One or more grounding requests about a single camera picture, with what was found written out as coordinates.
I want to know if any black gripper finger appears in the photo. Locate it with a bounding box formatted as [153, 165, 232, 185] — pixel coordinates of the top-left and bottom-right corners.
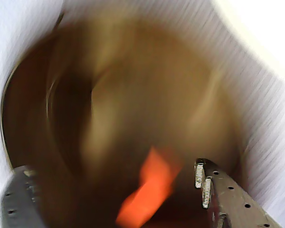
[0, 165, 48, 228]
[194, 158, 283, 228]

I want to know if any black metal bucket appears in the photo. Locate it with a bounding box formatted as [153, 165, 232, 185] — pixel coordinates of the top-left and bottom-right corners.
[0, 11, 252, 228]

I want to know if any red cube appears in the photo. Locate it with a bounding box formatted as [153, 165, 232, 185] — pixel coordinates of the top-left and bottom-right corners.
[115, 146, 183, 228]

